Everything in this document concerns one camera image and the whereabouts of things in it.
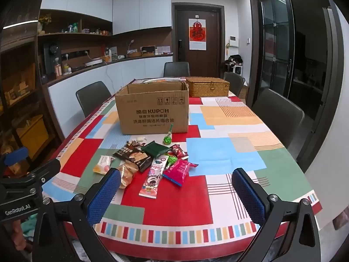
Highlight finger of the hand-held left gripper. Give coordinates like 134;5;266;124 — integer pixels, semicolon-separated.
0;147;30;170
0;159;61;190

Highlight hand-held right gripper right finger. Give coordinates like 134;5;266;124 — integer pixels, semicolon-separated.
231;168;322;262

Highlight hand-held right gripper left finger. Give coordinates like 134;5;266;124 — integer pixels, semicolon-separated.
33;168;122;262

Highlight brown cardboard box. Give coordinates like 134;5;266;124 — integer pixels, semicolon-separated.
115;79;190;135

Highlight person's left hand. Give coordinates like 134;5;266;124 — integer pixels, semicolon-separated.
8;220;28;252

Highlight yellow storage box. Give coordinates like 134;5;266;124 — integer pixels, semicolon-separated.
16;115;50;159

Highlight cream snack packet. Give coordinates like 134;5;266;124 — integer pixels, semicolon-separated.
93;155;116;175

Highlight gold crinkled snack packet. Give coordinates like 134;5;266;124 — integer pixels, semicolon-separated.
117;162;139;189

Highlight dark brown biscuit packet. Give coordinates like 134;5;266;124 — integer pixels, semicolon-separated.
112;141;153;173

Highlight long pink cookie packet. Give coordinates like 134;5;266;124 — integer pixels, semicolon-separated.
139;155;169;199

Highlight dark green snack packet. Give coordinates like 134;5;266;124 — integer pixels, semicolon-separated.
140;140;172;159

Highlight colourful checked tablecloth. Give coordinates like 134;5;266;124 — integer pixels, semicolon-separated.
41;90;323;252

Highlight bright pink snack packet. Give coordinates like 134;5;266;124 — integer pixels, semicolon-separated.
162;159;198;187

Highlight green wrapped lollipop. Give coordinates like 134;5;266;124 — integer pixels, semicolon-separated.
164;155;179;170
163;124;174;145

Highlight red white strawberry packet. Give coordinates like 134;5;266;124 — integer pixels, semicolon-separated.
170;145;189;160

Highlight dark grey dining chair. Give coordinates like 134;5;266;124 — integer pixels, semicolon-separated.
251;88;305;149
223;72;246;97
75;81;112;118
164;62;190;78

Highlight black countertop appliance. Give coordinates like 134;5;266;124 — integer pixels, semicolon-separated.
42;43;62;74

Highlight woven straw basket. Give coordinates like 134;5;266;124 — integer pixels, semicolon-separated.
186;77;230;98

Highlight pile of dark clothes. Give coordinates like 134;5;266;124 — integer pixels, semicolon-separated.
225;55;244;67

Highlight glass sliding door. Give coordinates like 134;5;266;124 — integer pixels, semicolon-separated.
259;0;293;99

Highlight dark brown door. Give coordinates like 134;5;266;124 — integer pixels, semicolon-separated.
172;3;224;78

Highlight red white door poster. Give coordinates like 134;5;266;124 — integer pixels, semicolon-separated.
189;18;207;51

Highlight white upper cabinets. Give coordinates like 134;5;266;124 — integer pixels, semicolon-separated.
41;0;172;36

